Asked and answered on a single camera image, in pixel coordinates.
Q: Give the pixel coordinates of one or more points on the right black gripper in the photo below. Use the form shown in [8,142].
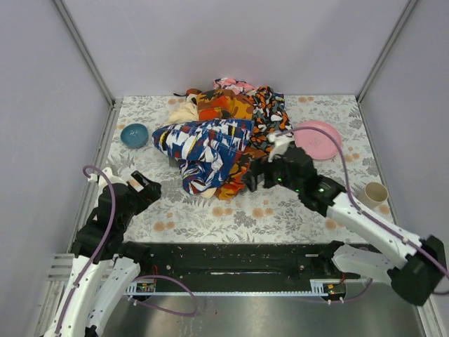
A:
[262,173]

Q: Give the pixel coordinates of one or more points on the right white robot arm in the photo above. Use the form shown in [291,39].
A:
[412,266]

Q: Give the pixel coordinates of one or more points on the cream cloth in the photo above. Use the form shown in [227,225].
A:
[186,112]

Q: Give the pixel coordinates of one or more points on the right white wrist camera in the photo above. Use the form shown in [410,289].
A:
[280,143]

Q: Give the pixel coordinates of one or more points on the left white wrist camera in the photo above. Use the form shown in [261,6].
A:
[95,175]

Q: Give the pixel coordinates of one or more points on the orange camouflage cloth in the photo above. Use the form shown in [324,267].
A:
[225,104]

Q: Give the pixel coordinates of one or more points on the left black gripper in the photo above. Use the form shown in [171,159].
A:
[146,189]

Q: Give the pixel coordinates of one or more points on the blue ceramic bowl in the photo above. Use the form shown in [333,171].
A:
[134,135]

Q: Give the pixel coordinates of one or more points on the pink plastic plate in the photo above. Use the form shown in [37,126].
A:
[317,145]

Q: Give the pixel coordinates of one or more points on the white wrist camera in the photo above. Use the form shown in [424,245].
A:
[280,143]
[95,175]

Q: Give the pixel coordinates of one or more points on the beige paper cup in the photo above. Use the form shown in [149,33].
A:
[373,194]

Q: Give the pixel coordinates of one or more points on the blue white patterned cloth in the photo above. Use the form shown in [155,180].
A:
[205,150]

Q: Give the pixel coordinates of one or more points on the floral table mat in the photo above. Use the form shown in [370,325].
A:
[266,216]

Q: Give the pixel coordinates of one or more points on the pink patterned cloth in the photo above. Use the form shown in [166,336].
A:
[234,85]

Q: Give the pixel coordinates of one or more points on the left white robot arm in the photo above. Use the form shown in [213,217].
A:
[104,265]

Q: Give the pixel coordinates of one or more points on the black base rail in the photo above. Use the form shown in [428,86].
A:
[242,268]

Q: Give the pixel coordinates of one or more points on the black orange patterned cloth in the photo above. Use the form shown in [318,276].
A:
[268,116]

